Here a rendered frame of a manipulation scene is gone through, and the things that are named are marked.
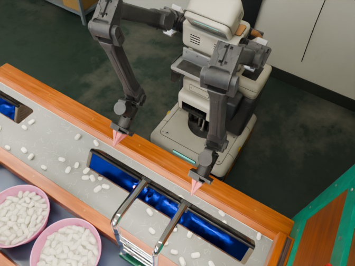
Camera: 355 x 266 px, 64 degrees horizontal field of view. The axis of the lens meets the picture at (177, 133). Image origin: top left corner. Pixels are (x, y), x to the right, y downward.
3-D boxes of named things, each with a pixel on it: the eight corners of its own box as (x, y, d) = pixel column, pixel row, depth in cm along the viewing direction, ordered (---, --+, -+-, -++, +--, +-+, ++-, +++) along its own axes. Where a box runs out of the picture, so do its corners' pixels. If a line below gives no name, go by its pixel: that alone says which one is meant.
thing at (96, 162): (101, 151, 106) (97, 140, 100) (253, 242, 90) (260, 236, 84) (86, 167, 102) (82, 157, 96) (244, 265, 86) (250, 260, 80)
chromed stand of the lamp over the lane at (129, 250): (145, 218, 129) (141, 172, 93) (183, 243, 124) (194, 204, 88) (119, 256, 119) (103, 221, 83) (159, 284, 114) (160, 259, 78)
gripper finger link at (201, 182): (194, 199, 114) (204, 179, 113) (179, 191, 116) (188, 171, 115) (198, 196, 121) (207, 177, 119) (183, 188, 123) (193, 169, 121)
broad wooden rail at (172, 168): (18, 84, 186) (6, 62, 171) (279, 233, 138) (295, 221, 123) (3, 95, 179) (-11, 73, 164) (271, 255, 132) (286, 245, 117)
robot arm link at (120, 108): (147, 95, 128) (131, 89, 130) (136, 90, 117) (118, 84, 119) (139, 120, 128) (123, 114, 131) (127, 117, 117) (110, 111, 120)
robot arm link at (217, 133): (241, 71, 80) (206, 60, 83) (233, 85, 78) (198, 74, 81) (231, 142, 117) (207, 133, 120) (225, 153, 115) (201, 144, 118)
